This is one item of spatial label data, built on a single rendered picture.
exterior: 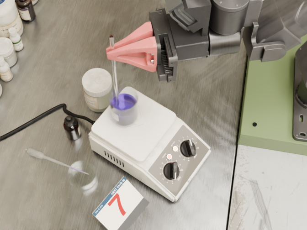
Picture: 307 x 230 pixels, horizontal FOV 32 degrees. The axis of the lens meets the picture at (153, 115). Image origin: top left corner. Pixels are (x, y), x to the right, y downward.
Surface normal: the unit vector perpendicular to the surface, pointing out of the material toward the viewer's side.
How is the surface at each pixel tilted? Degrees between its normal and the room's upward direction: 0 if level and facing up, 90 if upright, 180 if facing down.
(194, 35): 0
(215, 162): 0
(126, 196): 40
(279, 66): 0
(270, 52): 90
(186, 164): 30
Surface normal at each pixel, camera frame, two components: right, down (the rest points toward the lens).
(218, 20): -0.57, 0.71
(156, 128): 0.00, -0.49
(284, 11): -0.66, -0.28
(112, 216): 0.51, -0.04
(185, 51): 0.19, 0.86
